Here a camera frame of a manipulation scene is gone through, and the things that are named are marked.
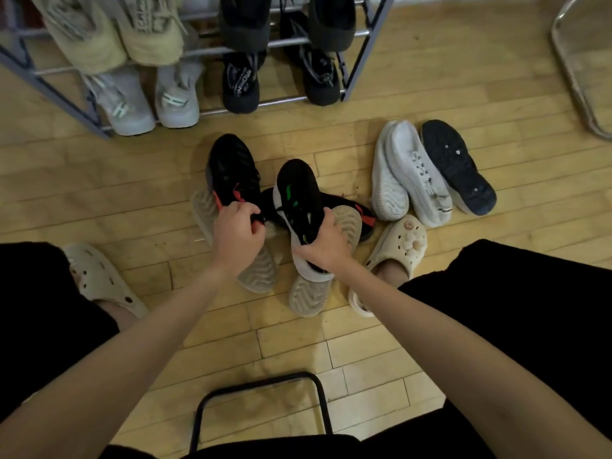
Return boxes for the person's left hand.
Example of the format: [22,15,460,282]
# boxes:
[212,201,266,278]

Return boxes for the person's right hand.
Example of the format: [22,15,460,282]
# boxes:
[293,208,355,276]

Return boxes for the black sneaker with green accents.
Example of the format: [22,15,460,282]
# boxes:
[273,159,335,283]

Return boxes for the black sneaker with red accents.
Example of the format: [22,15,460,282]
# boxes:
[206,134,266,226]
[260,187,377,243]

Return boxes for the person's left forearm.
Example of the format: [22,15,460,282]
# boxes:
[0,260,250,459]

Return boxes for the person's right forearm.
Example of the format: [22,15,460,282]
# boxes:
[334,259,612,459]

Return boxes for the beige-soled shoe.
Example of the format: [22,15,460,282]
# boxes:
[190,188,278,295]
[288,204,362,318]

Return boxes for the person's right leg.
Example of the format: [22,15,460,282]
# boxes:
[369,259,414,289]

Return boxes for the person's leg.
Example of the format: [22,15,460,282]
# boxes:
[369,259,414,289]
[97,300,140,332]

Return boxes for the cream clog with charms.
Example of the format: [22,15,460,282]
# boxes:
[347,214,428,318]

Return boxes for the black sneaker with white print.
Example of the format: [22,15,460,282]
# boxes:
[280,10,341,107]
[222,51,267,114]

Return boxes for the light grey sneaker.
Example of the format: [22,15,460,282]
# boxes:
[82,66,157,137]
[154,59,203,129]

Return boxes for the person's left leg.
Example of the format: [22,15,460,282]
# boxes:
[97,300,140,332]

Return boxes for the plain cream clog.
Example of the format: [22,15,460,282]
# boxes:
[61,243,150,320]

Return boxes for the dark navy-soled shoe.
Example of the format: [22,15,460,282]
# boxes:
[420,119,497,217]

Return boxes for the plain black sneaker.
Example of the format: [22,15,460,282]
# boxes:
[218,0,274,54]
[307,0,357,53]

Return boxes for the grey metal shoe rack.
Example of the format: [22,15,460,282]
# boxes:
[0,0,397,140]

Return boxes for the beige knit sneaker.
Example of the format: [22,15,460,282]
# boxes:
[29,0,128,75]
[114,0,187,67]

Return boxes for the person's black shorts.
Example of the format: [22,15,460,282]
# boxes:
[0,239,612,459]

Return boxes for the black metal stool frame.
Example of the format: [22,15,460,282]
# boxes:
[189,371,334,455]

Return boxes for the silver metal chair frame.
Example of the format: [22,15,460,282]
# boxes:
[550,0,612,141]

